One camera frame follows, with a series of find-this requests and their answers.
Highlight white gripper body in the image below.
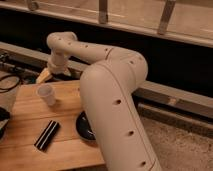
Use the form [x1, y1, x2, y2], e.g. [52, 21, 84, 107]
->
[47, 53, 68, 74]

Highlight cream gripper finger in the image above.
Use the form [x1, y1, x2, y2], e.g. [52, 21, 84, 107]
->
[63, 68, 72, 76]
[36, 68, 52, 84]

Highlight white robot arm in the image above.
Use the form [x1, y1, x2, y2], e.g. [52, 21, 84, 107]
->
[47, 32, 162, 171]

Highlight wooden board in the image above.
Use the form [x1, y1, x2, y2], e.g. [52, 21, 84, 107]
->
[0, 81, 104, 171]

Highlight black bowl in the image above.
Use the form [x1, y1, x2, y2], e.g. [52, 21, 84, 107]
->
[76, 111, 95, 141]

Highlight black object at left edge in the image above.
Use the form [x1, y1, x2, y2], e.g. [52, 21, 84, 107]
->
[0, 107, 10, 139]

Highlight black white striped box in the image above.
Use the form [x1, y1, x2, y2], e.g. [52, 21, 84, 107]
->
[34, 120, 60, 151]

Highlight black cable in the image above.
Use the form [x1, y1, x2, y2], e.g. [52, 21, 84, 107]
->
[0, 73, 23, 94]

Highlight metal bracket left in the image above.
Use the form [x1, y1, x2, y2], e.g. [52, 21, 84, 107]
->
[26, 0, 39, 11]

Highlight metal bracket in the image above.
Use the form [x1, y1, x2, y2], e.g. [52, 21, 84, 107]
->
[98, 0, 108, 24]
[26, 0, 39, 11]
[157, 0, 176, 35]

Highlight metal bracket middle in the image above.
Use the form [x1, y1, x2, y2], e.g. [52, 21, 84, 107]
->
[98, 0, 108, 24]

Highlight metal rail beam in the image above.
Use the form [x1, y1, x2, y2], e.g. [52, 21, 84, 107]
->
[0, 42, 213, 119]

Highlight metal bracket right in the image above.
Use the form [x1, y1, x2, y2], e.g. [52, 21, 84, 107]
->
[157, 0, 176, 35]

